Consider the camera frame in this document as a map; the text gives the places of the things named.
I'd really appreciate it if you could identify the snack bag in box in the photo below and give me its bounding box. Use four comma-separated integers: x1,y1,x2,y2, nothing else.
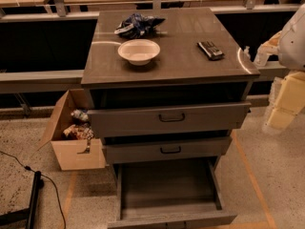
71,109,89,122
63,123,94,140

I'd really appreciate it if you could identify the dark rxbar chocolate bar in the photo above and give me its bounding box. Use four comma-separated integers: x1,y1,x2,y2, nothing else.
197,41,224,61

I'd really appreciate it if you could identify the grey top drawer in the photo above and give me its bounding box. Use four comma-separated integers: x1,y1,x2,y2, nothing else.
89,102,251,138

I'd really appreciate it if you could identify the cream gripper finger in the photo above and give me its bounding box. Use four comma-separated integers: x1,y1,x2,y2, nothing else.
254,31,281,67
263,72,305,132

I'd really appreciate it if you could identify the grey drawer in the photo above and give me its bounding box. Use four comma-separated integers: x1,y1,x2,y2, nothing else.
89,102,251,138
108,157,236,229
102,136,232,164

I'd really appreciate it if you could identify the snack bag upper in box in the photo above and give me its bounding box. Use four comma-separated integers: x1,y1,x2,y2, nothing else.
71,109,89,122

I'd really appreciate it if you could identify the white paper bowl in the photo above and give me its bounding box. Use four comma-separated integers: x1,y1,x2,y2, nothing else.
117,39,160,66

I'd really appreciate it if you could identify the snack bag lower in box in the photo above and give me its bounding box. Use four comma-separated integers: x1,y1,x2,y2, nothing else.
63,123,94,140

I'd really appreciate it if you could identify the cardboard box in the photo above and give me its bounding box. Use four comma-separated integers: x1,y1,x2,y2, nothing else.
38,89,106,171

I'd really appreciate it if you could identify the grey drawer cabinet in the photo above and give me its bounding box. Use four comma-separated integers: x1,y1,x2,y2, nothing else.
80,7,261,174

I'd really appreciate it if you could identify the clear small bottle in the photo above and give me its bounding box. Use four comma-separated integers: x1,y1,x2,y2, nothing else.
243,46,251,59

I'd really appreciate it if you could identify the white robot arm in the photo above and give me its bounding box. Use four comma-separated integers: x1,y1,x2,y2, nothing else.
254,5,305,133

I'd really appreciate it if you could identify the grey bottom drawer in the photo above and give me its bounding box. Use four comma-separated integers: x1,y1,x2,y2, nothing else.
108,157,236,229

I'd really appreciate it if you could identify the grey middle drawer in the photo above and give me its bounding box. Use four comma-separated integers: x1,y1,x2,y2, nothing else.
102,136,232,164

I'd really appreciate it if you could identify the blue crumpled chip bag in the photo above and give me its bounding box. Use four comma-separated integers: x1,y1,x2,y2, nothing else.
114,13,165,39

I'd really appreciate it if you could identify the black floor cable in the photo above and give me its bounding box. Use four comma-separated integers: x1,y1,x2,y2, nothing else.
0,150,67,229

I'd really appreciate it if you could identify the black stand leg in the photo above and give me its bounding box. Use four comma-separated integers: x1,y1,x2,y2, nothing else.
0,171,43,229

